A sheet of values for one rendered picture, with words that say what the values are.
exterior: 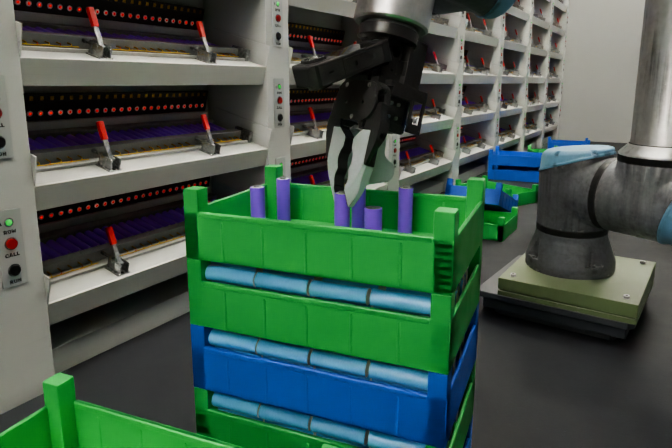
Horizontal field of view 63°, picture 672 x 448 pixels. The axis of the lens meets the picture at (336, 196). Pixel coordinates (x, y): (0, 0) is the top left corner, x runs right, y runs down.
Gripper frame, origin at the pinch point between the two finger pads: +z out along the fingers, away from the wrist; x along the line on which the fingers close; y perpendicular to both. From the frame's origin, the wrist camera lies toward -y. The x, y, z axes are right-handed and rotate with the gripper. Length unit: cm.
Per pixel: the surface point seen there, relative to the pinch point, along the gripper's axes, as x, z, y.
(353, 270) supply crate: -10.0, 6.9, -4.6
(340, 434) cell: -8.2, 25.3, 0.1
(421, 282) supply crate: -15.9, 6.2, -1.2
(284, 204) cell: 12.0, 3.4, 0.6
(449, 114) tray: 124, -40, 156
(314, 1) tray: 79, -47, 42
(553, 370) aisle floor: -1, 25, 57
